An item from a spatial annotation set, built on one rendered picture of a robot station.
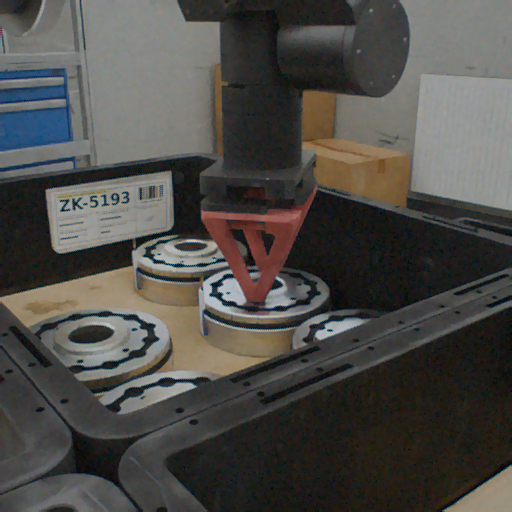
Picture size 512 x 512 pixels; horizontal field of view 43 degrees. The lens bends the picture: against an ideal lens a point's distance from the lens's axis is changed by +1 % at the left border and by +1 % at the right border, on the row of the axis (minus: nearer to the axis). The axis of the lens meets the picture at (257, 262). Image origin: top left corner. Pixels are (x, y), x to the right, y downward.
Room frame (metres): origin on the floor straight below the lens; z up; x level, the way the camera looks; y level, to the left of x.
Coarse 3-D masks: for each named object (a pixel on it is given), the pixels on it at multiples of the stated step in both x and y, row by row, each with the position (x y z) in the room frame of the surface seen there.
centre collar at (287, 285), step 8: (256, 280) 0.48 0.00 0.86; (280, 280) 0.47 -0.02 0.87; (288, 280) 0.47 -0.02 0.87; (232, 288) 0.47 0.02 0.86; (280, 288) 0.45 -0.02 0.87; (288, 288) 0.45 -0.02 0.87; (240, 296) 0.45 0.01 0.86; (272, 296) 0.44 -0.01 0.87; (280, 296) 0.45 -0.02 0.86; (288, 296) 0.45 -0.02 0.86
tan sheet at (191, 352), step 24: (48, 288) 0.54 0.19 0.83; (72, 288) 0.54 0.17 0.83; (96, 288) 0.54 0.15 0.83; (120, 288) 0.54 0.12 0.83; (24, 312) 0.49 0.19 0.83; (48, 312) 0.49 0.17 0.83; (144, 312) 0.49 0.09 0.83; (168, 312) 0.49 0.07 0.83; (192, 312) 0.49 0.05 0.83; (192, 336) 0.45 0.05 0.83; (192, 360) 0.41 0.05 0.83; (216, 360) 0.41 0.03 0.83; (240, 360) 0.41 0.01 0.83; (264, 360) 0.41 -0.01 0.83
